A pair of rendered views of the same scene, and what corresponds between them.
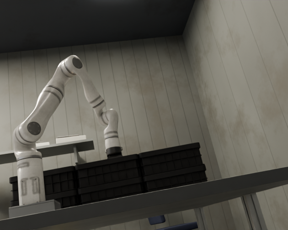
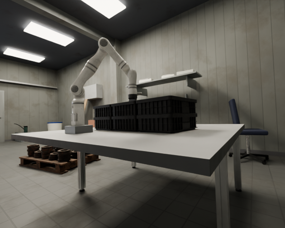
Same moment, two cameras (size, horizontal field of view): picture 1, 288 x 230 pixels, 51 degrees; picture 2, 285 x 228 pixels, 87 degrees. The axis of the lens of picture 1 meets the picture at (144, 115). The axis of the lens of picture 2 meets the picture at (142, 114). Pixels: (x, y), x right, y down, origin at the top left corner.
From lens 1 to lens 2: 1.04 m
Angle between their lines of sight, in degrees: 49
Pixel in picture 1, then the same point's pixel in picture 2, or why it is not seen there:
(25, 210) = (68, 128)
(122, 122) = (225, 56)
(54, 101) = (87, 72)
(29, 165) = (73, 107)
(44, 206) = (72, 128)
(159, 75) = (267, 10)
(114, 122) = (131, 78)
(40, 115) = (78, 81)
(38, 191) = (75, 120)
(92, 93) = (116, 61)
